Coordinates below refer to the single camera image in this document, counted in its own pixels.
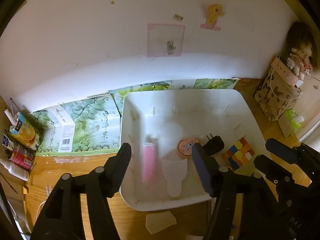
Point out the white plastic bin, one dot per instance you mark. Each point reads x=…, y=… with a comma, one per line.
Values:
x=165, y=120

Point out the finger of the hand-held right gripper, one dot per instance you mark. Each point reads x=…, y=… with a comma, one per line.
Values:
x=272, y=166
x=280, y=147

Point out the brown-haired rag doll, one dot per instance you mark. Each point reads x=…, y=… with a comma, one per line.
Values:
x=301, y=45

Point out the red can pen holder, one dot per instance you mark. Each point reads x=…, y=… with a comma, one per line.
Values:
x=21, y=157

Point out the black charger plug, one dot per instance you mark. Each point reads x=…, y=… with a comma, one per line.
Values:
x=213, y=145

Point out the pink correction tape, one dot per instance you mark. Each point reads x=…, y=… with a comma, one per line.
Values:
x=184, y=147

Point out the white spray bottle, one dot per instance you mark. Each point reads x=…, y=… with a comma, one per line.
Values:
x=16, y=171

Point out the pink hair roller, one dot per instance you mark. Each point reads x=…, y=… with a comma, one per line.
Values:
x=150, y=162

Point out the letter print fabric bag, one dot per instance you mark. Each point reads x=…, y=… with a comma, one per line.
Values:
x=277, y=92

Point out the yellow bear wall sticker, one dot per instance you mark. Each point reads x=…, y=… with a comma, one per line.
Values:
x=213, y=13

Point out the green grape print box with barcode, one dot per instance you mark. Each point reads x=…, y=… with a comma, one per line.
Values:
x=95, y=125

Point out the white plastic tool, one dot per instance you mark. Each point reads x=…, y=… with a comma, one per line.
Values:
x=173, y=172

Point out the yellow juice carton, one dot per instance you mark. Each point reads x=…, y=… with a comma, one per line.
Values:
x=25, y=130

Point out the pink square wall sticker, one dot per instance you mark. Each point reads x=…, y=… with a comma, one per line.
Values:
x=165, y=40

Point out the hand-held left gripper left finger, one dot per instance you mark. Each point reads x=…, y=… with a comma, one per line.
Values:
x=120, y=170

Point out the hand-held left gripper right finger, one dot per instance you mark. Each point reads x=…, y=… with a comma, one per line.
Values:
x=200, y=167

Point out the multicoloured puzzle cube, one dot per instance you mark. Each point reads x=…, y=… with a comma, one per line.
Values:
x=238, y=153

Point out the green tissue pack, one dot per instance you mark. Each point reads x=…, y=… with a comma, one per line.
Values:
x=291, y=121

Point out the beige wedge sponge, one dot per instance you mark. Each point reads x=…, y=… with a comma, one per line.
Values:
x=160, y=221

